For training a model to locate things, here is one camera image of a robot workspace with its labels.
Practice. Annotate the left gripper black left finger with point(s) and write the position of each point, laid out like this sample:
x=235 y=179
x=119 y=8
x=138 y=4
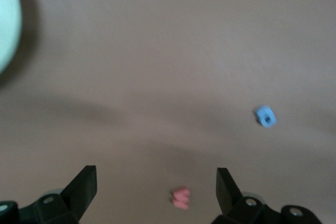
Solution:
x=81 y=190

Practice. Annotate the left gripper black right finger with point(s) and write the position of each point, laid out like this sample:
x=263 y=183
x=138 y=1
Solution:
x=227 y=195

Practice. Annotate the pink foam lowercase w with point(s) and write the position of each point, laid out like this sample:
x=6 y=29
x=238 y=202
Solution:
x=181 y=197

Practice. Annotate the blue foam lowercase a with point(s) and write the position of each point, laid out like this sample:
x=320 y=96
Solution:
x=261 y=112

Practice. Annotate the green plate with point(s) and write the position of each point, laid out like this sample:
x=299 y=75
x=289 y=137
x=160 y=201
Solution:
x=8 y=19

